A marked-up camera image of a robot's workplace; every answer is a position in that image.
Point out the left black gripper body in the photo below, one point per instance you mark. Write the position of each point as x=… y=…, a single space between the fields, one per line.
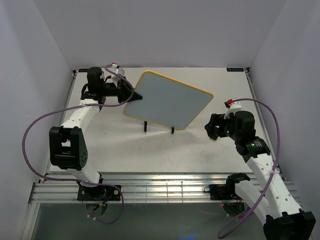
x=110 y=89

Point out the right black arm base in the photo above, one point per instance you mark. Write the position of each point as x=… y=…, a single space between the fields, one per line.
x=220 y=192

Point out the blue corner label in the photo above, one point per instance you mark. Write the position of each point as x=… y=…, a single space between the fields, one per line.
x=82 y=70
x=234 y=69

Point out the wrist white camera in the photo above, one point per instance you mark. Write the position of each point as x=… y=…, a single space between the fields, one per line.
x=232 y=107
x=119 y=73

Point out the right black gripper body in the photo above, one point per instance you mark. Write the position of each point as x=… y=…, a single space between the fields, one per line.
x=226 y=128

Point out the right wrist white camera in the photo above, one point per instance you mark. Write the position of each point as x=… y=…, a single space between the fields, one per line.
x=232 y=107

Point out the right blue corner label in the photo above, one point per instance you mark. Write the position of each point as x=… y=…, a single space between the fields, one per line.
x=234 y=69

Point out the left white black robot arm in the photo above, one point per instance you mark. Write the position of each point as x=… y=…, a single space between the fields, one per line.
x=67 y=146

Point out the aluminium rail frame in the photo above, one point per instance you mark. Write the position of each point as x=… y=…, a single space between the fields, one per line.
x=137 y=188

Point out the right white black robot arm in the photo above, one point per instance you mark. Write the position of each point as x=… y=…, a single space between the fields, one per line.
x=281 y=215

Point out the yellow framed whiteboard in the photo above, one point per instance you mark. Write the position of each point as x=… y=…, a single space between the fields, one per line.
x=166 y=101

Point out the left blue corner label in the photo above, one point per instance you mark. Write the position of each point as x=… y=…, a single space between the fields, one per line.
x=82 y=70

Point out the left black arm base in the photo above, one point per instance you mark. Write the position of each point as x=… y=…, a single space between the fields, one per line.
x=97 y=193

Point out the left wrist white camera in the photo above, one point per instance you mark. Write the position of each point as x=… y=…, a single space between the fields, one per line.
x=119 y=73

